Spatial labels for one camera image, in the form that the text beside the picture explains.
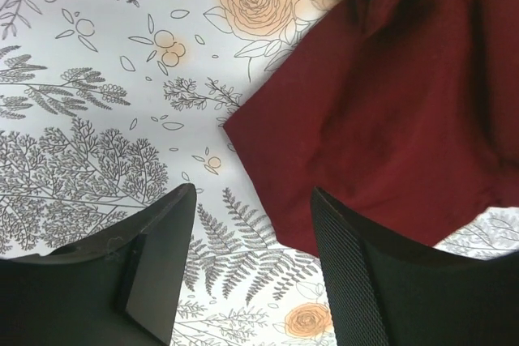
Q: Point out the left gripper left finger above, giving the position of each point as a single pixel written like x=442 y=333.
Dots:
x=119 y=286

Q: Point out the floral patterned table mat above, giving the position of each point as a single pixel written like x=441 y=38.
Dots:
x=109 y=105

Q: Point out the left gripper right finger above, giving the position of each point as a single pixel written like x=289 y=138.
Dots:
x=385 y=289

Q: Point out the dark red t shirt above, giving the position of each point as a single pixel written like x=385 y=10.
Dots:
x=404 y=110

